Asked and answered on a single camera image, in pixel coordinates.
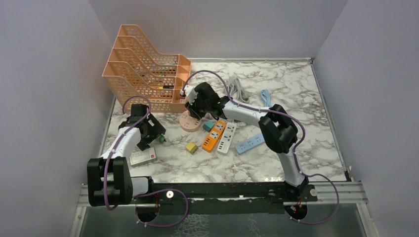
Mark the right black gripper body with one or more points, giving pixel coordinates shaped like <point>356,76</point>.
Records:
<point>199,109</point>

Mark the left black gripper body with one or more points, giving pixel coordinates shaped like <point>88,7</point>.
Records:
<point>153,132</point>

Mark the green plug adapter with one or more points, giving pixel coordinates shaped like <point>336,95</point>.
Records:
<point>160,138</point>

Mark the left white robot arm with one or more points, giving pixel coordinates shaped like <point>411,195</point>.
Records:
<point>108,179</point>

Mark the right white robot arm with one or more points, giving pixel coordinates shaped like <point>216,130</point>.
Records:
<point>277,128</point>

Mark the teal cube plug adapter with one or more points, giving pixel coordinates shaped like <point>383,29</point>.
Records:
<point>208,125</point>

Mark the yellow cube plug adapter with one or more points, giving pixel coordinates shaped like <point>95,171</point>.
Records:
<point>191,147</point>

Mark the white red labelled box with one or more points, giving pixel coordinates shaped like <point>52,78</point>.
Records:
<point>142,157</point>

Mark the round pink power strip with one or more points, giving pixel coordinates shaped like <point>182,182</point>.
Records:
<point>189,123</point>

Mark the white power strip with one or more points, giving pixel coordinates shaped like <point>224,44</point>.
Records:
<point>226,138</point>

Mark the orange power strip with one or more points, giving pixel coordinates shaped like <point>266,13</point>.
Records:
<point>213,137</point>

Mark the blue power strip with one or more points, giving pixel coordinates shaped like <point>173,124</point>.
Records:
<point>249,144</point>

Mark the orange mesh file organizer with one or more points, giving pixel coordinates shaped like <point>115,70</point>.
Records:
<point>135,68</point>

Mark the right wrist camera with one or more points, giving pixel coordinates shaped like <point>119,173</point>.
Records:
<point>190,93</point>

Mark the black mounting rail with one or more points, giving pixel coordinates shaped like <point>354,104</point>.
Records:
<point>221,198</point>

